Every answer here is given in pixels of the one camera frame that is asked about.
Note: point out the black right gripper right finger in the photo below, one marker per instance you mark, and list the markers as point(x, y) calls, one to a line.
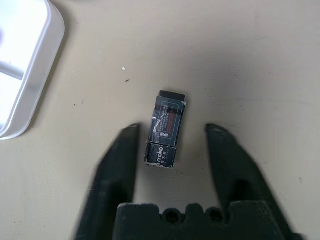
point(237, 170)

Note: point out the white plastic pencil case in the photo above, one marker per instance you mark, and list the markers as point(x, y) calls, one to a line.
point(27, 50)

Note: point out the black eraser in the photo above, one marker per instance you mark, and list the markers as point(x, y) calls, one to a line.
point(165, 125)

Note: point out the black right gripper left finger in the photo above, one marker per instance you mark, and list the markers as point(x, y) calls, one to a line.
point(112, 175)

